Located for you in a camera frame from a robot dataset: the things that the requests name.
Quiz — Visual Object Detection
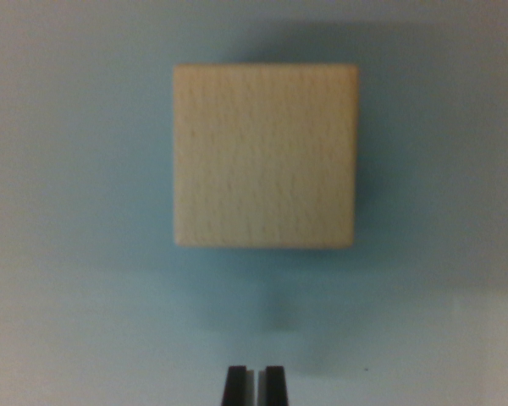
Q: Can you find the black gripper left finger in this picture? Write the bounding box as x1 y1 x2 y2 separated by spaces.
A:
222 365 257 406

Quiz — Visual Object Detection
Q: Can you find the light wooden cube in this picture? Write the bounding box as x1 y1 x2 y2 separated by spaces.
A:
172 63 361 249

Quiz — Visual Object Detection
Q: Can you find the pale blue plastic bin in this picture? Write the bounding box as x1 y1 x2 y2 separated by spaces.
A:
0 0 508 406

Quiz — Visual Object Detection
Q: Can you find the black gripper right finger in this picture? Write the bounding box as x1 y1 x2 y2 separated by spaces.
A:
257 365 290 406

